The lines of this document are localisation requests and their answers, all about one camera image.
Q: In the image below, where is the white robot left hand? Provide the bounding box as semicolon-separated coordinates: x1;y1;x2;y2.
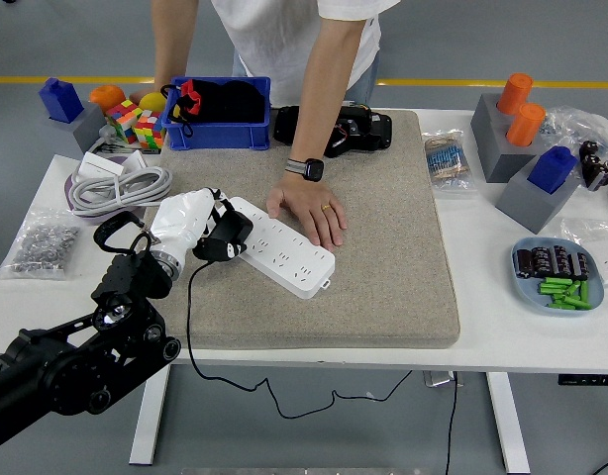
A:
148;186;250;263

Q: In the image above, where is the person's left hand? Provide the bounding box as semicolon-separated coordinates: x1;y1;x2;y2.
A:
265;172;349;251

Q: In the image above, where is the person's right hand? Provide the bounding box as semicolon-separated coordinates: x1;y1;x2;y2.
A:
129;73;186;104

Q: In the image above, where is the black plug adapter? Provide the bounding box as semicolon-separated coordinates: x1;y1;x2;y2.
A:
204;207;254;258

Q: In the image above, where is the white power strip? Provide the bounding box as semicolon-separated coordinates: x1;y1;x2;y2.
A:
229;196;337;300

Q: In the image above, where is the thin black plug cord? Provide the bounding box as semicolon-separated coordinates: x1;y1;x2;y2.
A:
184;259;415;421

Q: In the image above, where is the yellow ball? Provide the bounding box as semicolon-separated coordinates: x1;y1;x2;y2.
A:
138;91;167;113

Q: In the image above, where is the black wristwatch with striped band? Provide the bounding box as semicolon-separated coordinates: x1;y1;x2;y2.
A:
285;156;325;183

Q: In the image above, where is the colourful puzzle cube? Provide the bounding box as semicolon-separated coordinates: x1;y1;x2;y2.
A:
133;109;167;150
104;99;143;144

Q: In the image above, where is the orange round object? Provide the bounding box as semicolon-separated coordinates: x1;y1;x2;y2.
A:
89;84;127;116

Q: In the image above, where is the black pouch with red trim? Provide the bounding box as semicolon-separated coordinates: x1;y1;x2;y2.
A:
159;77;266;138

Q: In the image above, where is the blue plastic bin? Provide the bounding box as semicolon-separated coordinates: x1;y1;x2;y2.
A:
163;75;272;151

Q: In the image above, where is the small white card box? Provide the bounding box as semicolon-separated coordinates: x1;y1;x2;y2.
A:
121;149;148;172

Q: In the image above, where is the grey-brown mat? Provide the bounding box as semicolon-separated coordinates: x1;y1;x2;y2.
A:
118;108;461;350

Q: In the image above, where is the purple plate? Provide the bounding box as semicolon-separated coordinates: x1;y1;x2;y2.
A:
63;152;148;227

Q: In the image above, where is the white flat box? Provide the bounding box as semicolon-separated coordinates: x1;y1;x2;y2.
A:
75;150;126;179

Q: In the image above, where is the black mechanical device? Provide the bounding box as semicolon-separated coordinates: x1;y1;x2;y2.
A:
273;102;394;159

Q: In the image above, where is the blue plastic block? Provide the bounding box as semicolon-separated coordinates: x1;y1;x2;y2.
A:
38;77;85;124
526;144;579;194

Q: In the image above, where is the person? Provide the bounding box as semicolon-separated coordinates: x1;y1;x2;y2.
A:
129;0;402;251

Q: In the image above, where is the clear bag of metal nuts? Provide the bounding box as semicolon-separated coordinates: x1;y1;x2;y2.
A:
0;207;85;281

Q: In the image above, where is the clear bag of resistors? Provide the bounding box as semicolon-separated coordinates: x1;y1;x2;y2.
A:
421;129;478;192

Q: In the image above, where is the large grey block holder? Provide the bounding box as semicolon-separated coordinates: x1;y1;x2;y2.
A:
470;92;548;184

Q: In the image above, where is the white table leg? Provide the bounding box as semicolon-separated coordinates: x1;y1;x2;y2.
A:
129;364;171;466
485;371;532;475

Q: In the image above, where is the dark brown capacitor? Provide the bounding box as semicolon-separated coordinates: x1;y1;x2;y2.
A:
569;251;591;281
514;248;536;279
551;244;572;276
531;245;556;277

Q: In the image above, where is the orange plastic cylinder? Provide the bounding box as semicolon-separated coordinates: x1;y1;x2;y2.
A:
505;102;547;147
496;72;535;116

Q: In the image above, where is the light blue plate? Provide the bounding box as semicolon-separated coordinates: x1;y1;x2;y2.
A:
510;237;606;317

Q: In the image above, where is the clear bag of small parts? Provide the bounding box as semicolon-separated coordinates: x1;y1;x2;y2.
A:
539;105;608;164

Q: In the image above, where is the clear plastic bag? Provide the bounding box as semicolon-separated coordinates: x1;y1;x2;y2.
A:
559;216;608;288

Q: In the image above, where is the black table control panel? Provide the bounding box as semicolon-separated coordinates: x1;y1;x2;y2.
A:
557;374;608;387

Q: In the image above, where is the coiled white power cable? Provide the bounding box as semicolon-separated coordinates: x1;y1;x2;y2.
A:
68;166;174;219

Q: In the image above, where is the metal bracket under table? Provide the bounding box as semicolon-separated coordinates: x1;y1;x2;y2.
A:
422;369;464;388

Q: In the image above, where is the hanging black cable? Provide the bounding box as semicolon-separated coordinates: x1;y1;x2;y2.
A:
445;370;458;475

